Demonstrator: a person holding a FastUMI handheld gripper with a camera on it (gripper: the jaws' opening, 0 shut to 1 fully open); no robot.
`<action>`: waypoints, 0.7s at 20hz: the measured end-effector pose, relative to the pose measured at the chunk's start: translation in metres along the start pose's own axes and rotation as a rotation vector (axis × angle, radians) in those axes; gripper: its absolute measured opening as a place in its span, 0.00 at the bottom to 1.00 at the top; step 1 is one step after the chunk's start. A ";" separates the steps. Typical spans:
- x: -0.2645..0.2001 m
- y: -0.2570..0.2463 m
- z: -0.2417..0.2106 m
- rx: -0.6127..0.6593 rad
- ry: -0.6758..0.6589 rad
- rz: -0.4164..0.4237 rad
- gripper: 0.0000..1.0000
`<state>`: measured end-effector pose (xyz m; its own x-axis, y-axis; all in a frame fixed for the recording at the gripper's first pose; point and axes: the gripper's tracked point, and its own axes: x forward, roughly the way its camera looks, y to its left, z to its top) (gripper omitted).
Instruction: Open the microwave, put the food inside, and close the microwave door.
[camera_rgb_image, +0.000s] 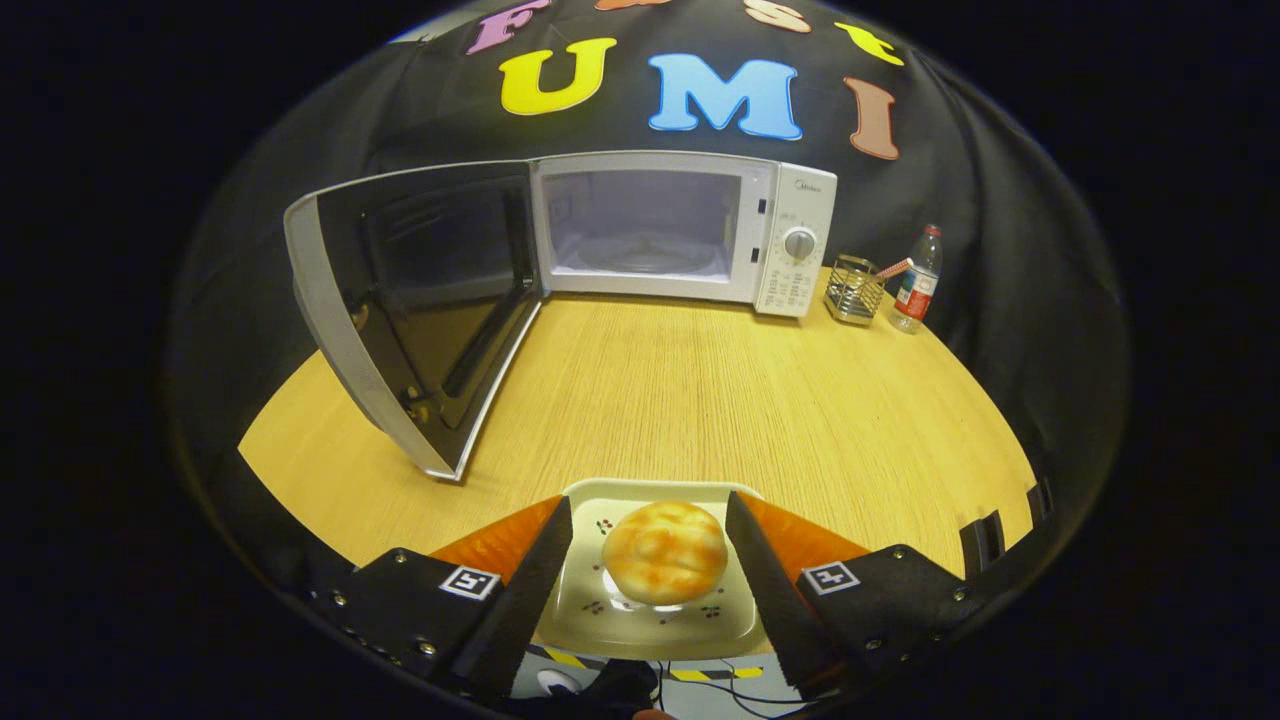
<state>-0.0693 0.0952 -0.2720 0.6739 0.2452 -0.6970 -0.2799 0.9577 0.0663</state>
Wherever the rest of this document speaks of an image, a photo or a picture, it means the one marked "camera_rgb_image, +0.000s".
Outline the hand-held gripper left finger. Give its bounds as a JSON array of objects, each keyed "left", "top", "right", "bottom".
[{"left": 305, "top": 495, "right": 574, "bottom": 701}]

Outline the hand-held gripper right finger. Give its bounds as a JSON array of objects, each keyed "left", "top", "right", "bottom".
[{"left": 725, "top": 490, "right": 996, "bottom": 701}]

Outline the golden bread bun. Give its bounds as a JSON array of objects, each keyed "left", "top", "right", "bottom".
[{"left": 601, "top": 500, "right": 729, "bottom": 607}]

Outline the white microwave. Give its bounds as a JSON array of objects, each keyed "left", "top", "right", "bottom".
[{"left": 284, "top": 150, "right": 839, "bottom": 482}]

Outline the yellow black floor tape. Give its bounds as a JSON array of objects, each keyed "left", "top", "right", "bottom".
[{"left": 528, "top": 645, "right": 766, "bottom": 683}]

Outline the cream square plate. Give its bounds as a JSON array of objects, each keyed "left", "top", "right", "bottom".
[{"left": 533, "top": 478, "right": 771, "bottom": 661}]

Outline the clear plastic bottle red label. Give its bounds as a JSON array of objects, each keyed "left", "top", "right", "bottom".
[{"left": 890, "top": 224, "right": 944, "bottom": 334}]

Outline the black cable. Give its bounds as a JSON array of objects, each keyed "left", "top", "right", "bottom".
[{"left": 650, "top": 660, "right": 801, "bottom": 717}]

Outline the metal wire basket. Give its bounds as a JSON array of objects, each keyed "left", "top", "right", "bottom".
[{"left": 824, "top": 254, "right": 887, "bottom": 327}]

